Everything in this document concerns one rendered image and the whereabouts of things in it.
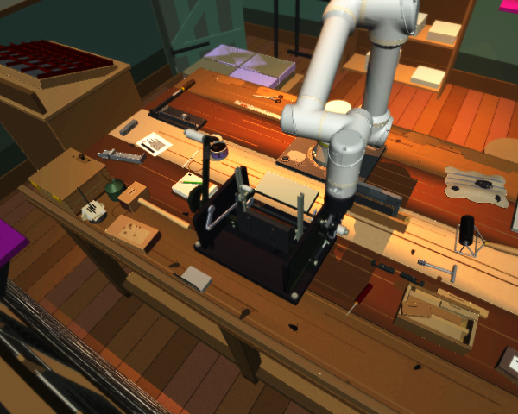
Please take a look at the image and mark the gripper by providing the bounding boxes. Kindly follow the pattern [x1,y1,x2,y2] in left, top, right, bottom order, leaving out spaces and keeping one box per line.
[326,194,353,219]

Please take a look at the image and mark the white crumpled rag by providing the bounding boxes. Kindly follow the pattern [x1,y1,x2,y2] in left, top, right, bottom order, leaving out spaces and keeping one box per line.
[79,199,110,223]

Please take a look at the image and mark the cream round disc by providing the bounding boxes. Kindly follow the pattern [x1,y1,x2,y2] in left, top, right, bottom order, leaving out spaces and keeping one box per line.
[325,99,352,115]

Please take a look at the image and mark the grey chase in rack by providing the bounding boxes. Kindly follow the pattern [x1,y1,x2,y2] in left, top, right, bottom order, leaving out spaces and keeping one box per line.
[354,179,405,217]

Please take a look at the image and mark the grey upright clip bar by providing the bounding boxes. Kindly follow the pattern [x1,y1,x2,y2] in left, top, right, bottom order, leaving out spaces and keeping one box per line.
[294,192,307,242]

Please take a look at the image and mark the black platen press body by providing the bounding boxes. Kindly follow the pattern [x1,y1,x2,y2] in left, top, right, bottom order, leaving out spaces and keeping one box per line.
[192,165,343,304]

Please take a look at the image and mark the grey metal composing stick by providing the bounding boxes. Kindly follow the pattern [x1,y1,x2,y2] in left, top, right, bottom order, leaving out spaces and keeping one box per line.
[97,147,148,166]

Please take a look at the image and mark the wooden tray with wood pieces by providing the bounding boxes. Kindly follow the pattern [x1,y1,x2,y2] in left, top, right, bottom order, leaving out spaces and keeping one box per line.
[392,284,490,356]

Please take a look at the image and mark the scissors with black handles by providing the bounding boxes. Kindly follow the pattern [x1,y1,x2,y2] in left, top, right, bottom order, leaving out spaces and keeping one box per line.
[253,91,286,105]

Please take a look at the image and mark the black lever with white handle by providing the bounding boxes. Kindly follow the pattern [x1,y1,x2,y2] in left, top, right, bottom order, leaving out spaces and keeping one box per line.
[184,129,218,212]

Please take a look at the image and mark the flat wooden block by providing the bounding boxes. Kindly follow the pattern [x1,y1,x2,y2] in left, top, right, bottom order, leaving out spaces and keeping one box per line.
[104,213,161,255]

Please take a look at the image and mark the brown thin pen tool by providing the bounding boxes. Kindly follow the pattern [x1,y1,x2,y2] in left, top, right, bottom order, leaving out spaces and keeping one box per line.
[167,78,196,97]

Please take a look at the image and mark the wooden type case cabinet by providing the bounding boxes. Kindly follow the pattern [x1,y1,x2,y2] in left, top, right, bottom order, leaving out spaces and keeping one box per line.
[0,39,144,172]

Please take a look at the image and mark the wooden mallet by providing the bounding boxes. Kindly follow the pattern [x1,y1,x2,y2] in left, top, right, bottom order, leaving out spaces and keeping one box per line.
[117,180,192,230]

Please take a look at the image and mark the black flat paper cutter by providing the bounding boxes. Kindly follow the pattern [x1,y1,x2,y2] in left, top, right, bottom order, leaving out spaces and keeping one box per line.
[148,87,209,131]

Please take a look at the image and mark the magenta stand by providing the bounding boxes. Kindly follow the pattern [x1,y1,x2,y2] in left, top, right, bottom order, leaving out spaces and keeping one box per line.
[0,205,31,299]

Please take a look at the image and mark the red handled awl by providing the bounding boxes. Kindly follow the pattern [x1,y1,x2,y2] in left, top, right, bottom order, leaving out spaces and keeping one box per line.
[344,282,375,317]

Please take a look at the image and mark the beige flat platen plate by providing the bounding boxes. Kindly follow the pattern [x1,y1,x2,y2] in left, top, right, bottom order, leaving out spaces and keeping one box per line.
[255,170,321,209]

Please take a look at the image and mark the black thin bar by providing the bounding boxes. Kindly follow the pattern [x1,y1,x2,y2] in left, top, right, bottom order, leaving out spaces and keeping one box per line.
[370,259,426,287]

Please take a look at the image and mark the round wooden disc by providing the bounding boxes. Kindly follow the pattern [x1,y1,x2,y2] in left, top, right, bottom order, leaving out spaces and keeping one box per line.
[483,136,518,161]

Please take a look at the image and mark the grey bent crank handle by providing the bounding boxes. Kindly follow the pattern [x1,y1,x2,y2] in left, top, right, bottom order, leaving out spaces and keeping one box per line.
[204,202,243,235]

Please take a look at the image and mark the thin white wire loop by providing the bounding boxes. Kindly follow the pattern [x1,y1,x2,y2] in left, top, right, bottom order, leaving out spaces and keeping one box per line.
[181,147,206,171]

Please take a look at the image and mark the wooden shelf unit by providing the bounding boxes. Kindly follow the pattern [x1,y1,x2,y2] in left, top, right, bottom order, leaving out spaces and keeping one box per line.
[342,0,477,92]

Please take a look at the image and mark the brown wooden box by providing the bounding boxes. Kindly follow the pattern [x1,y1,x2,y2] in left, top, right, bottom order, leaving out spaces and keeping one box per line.
[27,147,110,213]

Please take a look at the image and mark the white printed paper sheet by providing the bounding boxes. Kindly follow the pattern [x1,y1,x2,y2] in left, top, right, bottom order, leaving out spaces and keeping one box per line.
[136,130,174,158]

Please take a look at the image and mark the black metal stand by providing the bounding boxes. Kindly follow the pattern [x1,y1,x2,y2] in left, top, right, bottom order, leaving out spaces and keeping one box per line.
[272,0,317,58]

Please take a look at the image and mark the small lever with white knob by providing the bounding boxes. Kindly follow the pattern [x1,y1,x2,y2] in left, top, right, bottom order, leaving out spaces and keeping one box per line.
[319,215,351,243]

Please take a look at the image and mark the white notepad with green pencil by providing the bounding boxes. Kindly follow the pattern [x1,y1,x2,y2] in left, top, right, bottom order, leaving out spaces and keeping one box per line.
[171,171,219,201]

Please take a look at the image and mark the black ink roller on stand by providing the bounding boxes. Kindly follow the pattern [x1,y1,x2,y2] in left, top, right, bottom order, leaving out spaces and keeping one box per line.
[454,214,487,258]

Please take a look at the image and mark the dark flat base plate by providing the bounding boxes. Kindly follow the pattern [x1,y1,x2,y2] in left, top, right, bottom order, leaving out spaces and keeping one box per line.
[275,141,388,179]

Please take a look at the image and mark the long wooden strip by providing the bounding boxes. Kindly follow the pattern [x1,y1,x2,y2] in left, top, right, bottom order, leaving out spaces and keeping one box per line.
[339,205,412,235]

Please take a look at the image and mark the grey metal T key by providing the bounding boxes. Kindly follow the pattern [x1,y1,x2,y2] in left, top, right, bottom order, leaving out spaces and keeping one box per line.
[417,258,459,284]

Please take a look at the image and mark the green oil can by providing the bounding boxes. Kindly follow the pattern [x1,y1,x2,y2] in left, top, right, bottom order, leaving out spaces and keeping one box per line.
[104,177,127,204]

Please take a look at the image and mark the purple flat box stack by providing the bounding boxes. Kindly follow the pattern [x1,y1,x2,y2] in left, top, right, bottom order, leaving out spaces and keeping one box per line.
[202,43,297,88]

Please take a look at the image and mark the wooden handled tool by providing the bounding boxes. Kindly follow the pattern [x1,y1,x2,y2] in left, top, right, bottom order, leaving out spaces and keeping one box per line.
[483,240,518,259]

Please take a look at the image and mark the cream paper stack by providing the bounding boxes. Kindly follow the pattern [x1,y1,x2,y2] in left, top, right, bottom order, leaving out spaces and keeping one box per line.
[426,19,464,45]
[410,64,446,91]

